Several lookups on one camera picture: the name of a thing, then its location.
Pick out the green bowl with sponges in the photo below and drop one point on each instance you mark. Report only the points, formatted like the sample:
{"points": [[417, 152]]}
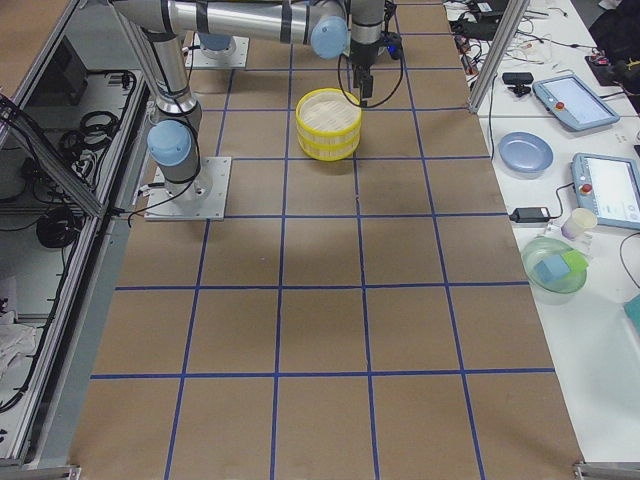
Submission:
{"points": [[555, 269]]}

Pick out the black power adapter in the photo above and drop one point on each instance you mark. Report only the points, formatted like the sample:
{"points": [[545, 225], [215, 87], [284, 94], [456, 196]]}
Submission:
{"points": [[530, 215]]}

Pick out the white crumpled cloth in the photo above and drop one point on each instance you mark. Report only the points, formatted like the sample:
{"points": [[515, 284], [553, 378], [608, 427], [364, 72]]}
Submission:
{"points": [[17, 340]]}

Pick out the blue teach pendant far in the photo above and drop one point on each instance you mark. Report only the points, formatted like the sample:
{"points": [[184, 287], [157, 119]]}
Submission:
{"points": [[573, 103]]}

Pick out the paper cup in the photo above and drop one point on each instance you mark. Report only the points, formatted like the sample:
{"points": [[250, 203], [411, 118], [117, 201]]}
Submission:
{"points": [[579, 222]]}

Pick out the blue teach pendant near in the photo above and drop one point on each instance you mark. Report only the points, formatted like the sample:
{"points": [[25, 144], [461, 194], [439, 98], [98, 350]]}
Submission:
{"points": [[609, 187]]}

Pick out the black webcam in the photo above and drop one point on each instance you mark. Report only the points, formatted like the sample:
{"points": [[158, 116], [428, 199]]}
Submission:
{"points": [[519, 83]]}

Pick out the blue teach pendant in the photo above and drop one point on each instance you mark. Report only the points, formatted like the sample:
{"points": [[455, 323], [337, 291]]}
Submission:
{"points": [[609, 187], [573, 103]]}

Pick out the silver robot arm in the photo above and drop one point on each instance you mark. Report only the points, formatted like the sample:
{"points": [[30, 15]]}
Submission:
{"points": [[171, 37]]}

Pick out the aluminium frame post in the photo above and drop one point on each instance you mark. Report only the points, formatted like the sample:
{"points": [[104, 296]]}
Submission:
{"points": [[506, 30]]}

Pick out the blue plate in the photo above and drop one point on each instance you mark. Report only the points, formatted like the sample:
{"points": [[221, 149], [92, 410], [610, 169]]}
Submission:
{"points": [[525, 155]]}

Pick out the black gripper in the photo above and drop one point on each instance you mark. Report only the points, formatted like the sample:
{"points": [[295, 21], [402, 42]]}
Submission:
{"points": [[361, 57]]}

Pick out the yellow steamer basket side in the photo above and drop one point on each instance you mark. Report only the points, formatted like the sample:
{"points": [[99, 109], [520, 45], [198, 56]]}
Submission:
{"points": [[328, 117]]}

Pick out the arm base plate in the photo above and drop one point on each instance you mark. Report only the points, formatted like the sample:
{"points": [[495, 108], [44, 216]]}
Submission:
{"points": [[205, 199], [220, 53]]}

